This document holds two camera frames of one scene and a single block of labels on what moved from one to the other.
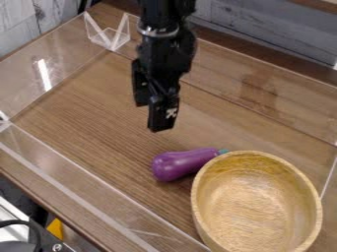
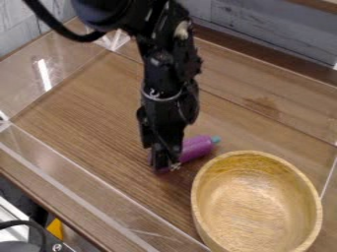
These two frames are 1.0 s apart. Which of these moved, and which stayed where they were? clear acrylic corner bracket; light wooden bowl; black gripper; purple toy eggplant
Moved: purple toy eggplant; black gripper
Stayed: light wooden bowl; clear acrylic corner bracket
